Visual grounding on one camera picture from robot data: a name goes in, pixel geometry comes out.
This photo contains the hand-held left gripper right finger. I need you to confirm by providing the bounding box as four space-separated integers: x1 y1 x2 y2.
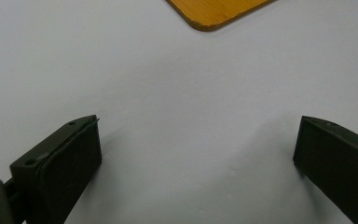
293 116 358 224

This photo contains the small wooden board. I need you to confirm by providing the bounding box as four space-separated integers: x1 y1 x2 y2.
166 0 276 32

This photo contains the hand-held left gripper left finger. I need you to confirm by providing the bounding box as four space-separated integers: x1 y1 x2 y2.
9 115 103 224

